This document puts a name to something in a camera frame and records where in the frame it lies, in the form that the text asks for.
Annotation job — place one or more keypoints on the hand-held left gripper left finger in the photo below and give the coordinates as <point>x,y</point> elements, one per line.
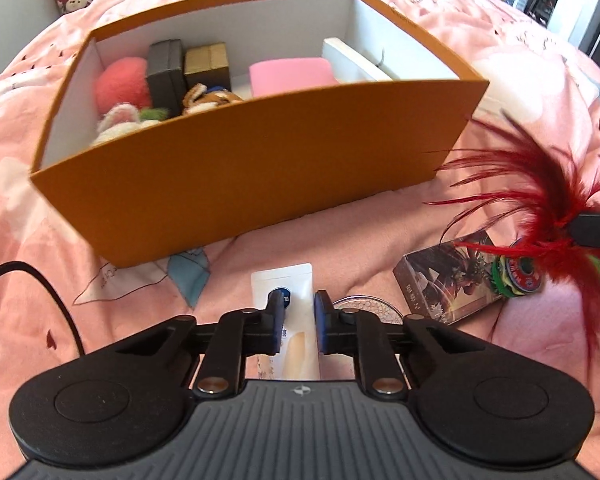
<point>276,322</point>

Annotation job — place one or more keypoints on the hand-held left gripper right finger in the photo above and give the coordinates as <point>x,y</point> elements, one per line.
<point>323,322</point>

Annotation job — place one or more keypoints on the red feather shuttlecock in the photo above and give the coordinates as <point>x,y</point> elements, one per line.
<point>555,225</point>

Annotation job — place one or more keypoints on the white hand cream tube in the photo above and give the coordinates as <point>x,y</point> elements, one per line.
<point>297,280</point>

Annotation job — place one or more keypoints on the orange cardboard box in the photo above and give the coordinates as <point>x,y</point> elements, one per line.
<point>260,170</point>

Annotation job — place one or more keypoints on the brown sailor dog plush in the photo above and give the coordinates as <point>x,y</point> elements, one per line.
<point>207,100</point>

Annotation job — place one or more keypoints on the pink box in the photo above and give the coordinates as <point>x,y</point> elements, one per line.
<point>292,75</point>

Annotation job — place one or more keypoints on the white crochet rabbit plush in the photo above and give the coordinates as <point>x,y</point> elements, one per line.
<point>122,122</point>

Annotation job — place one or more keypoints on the long white box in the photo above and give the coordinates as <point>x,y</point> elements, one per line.
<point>355,60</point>

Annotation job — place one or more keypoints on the gold box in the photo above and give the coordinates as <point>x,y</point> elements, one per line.
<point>207,62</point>

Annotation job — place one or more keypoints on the dark grey box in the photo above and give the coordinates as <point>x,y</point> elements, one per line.
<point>165,72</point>

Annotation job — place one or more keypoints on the pink green fluffy ball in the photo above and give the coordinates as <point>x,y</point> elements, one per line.
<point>122,82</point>

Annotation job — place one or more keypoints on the round floral compact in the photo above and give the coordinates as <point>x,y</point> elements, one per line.
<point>365,307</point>

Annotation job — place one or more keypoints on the dark printed card box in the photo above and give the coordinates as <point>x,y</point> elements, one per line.
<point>440,285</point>

